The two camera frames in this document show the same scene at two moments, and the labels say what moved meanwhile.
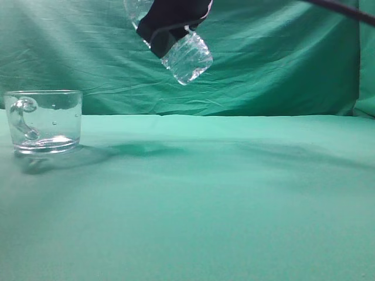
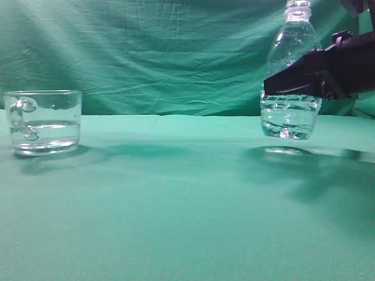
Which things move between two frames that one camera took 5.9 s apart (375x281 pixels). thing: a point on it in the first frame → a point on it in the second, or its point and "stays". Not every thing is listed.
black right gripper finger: x=164 y=22 → x=345 y=71
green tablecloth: x=167 y=197 stays
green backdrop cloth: x=285 y=58 stays
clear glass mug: x=44 y=122 stays
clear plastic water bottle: x=189 y=58 → x=291 y=117
